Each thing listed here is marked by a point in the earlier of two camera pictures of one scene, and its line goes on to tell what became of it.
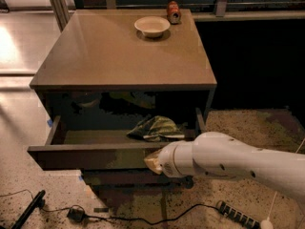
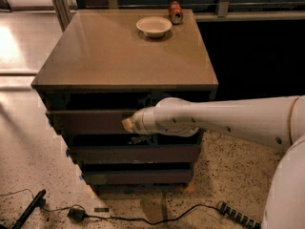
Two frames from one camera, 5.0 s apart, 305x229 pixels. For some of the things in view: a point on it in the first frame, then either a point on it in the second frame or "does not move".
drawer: (78, 142) → (91, 121)
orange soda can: (173, 12) does not move
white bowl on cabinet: (152, 26) does not move
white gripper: (167, 159) → (137, 122)
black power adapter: (75, 216) does not move
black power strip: (238, 215) does not move
